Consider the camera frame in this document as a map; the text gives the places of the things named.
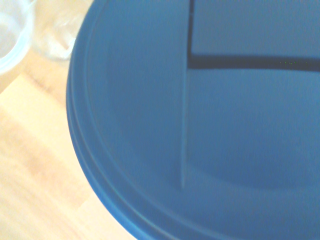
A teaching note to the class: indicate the clear pitcher with blue lid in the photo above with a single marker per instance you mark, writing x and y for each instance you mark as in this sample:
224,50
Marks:
200,120

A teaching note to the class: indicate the clear ribbed drinking glass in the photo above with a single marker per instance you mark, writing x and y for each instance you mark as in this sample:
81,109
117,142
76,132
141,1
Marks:
58,32

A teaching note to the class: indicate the clear plastic mixing bowl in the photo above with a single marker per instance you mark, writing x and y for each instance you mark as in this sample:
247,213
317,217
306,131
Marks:
12,35

